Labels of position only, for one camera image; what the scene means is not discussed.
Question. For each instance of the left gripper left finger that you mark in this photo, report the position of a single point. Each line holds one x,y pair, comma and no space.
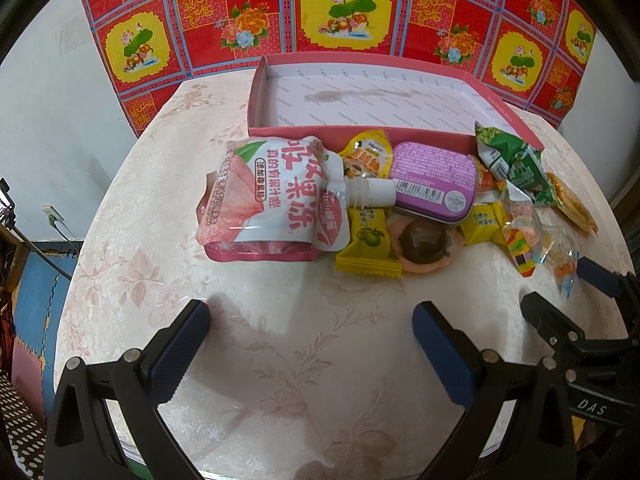
81,440

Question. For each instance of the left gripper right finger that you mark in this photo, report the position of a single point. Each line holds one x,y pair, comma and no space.
515,422

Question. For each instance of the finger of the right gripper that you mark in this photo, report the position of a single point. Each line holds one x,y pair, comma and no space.
612,284
556,329

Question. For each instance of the clear blue candy packet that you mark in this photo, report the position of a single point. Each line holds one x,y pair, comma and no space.
558,252

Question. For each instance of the orange cracker pack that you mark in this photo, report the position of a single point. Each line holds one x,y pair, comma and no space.
571,206

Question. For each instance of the colourful gummy burger packet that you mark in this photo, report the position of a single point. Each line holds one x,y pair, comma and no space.
521,228

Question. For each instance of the small yellow candy packet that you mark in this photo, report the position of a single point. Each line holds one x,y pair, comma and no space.
483,224

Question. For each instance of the brown plum jelly cup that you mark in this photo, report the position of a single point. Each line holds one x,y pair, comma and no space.
423,246

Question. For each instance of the green pea snack bag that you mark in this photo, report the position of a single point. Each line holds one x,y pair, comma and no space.
508,157

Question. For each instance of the yellow green candy packet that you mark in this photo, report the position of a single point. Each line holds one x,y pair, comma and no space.
369,251

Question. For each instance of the yellow jelly cup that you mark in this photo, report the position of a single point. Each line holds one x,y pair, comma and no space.
368,155

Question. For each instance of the pink peach jelly pouch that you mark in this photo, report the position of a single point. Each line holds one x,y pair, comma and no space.
279,199

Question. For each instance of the blue floor mat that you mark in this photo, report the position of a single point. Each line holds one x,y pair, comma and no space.
37,315

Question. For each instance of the pink shallow cardboard box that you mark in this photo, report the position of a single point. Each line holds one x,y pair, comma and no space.
336,95

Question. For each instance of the red floral patterned cloth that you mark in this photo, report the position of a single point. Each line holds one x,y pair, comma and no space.
533,53

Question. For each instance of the wall power socket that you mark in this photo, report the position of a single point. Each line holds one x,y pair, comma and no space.
52,214

